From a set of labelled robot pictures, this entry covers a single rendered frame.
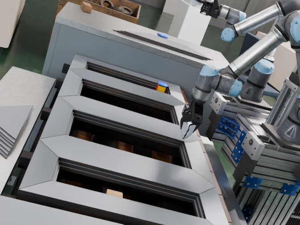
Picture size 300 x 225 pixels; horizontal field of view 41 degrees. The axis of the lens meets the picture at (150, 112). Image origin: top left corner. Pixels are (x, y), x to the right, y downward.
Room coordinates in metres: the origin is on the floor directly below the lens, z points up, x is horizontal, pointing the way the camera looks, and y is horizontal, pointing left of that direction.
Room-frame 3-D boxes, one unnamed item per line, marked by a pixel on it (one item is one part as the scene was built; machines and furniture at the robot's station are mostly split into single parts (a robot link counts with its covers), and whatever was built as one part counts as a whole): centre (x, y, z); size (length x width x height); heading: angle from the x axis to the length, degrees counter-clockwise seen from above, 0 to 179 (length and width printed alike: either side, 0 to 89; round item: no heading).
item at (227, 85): (1.78, -0.28, 1.21); 0.11 x 0.11 x 0.08; 4
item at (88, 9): (3.05, 0.73, 1.07); 0.12 x 0.06 x 0.05; 27
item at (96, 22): (2.97, 0.20, 1.03); 1.30 x 0.60 x 0.04; 101
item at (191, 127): (1.76, -0.20, 0.95); 0.06 x 0.03 x 0.09; 11
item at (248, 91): (2.39, -0.53, 1.09); 0.15 x 0.15 x 0.10
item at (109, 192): (1.25, 0.01, 0.79); 0.06 x 0.05 x 0.04; 101
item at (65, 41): (2.70, 0.15, 0.50); 1.30 x 0.04 x 1.01; 101
